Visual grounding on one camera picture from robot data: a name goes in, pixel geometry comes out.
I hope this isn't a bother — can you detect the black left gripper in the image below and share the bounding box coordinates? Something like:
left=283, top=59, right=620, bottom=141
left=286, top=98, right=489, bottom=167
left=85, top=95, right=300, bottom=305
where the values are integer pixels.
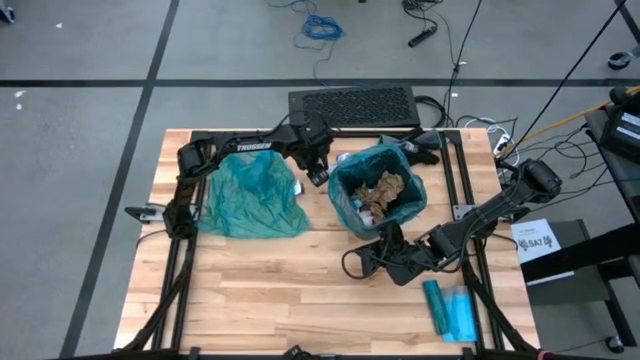
left=292, top=122, right=335, bottom=189

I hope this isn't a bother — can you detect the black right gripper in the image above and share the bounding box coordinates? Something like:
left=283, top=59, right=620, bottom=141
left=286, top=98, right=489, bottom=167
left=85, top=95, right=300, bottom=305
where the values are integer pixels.
left=379, top=222, right=449, bottom=287

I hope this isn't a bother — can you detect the teal plastic trash bag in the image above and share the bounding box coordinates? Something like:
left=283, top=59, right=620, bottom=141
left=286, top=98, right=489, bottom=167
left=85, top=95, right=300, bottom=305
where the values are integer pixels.
left=327, top=143, right=429, bottom=240
left=197, top=149, right=314, bottom=240

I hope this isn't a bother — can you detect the black plastic trash bin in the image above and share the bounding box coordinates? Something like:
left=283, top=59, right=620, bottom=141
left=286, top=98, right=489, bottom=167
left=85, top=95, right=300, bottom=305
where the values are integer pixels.
left=344, top=219, right=401, bottom=241

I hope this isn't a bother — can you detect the large brown paper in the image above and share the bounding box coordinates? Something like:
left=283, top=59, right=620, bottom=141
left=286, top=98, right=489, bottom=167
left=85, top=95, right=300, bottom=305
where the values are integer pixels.
left=354, top=170, right=406, bottom=224

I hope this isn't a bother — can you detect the teal trash bag roll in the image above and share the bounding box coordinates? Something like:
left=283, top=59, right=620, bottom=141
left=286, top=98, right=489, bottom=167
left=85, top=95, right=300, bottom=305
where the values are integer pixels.
left=422, top=279, right=452, bottom=337

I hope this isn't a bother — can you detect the black perforated computer case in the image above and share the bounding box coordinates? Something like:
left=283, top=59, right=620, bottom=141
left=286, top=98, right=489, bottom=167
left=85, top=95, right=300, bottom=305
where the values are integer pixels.
left=287, top=83, right=422, bottom=129

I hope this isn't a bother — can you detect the black fabric glove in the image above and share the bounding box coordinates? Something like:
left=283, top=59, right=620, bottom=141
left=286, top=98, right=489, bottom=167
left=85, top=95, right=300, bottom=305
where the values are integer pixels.
left=402, top=148, right=442, bottom=167

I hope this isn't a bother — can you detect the white printed paper sign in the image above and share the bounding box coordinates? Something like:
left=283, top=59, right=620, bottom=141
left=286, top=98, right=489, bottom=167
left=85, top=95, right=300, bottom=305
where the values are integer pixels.
left=510, top=217, right=564, bottom=265

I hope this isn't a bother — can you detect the white power strip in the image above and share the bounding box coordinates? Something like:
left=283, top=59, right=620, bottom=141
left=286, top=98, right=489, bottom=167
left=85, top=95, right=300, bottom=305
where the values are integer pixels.
left=491, top=131, right=513, bottom=157

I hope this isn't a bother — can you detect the black power strip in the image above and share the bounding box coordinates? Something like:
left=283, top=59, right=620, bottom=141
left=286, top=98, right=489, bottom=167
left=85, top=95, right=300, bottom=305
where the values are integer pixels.
left=406, top=25, right=439, bottom=50

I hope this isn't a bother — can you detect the black equipment cart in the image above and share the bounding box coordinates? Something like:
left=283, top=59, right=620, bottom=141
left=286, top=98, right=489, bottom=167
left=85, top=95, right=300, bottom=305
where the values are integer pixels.
left=519, top=107, right=640, bottom=351

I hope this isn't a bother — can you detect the black thin pole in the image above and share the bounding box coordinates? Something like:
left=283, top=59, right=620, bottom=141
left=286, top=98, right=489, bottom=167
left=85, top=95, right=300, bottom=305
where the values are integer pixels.
left=499, top=0, right=629, bottom=162

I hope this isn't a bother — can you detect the black device with screen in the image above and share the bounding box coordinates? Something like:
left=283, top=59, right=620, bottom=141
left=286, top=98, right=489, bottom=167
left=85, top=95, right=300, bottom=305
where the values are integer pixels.
left=598, top=85, right=640, bottom=165

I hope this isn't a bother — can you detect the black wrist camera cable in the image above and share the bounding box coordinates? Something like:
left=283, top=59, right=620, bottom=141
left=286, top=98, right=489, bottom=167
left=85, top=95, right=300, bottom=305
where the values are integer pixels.
left=341, top=247, right=382, bottom=281

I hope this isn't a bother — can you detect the black metal table frame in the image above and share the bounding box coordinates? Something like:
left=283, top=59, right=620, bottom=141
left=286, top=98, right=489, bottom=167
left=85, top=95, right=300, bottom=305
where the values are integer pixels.
left=114, top=127, right=542, bottom=360

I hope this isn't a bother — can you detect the black cable bundle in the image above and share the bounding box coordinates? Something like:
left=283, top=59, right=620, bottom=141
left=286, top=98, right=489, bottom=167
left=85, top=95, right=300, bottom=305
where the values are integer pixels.
left=413, top=93, right=451, bottom=129

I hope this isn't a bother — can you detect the blue coiled cable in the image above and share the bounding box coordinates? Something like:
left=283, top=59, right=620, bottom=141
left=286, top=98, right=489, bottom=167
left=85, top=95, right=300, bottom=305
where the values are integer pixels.
left=263, top=0, right=346, bottom=87

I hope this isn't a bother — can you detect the black hanging cable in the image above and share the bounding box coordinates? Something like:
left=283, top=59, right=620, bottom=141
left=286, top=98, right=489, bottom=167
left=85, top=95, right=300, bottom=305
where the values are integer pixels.
left=443, top=0, right=485, bottom=126

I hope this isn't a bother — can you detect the yellow cable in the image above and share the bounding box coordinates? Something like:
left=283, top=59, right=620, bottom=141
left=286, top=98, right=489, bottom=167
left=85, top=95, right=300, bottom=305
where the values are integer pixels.
left=499, top=84, right=640, bottom=157

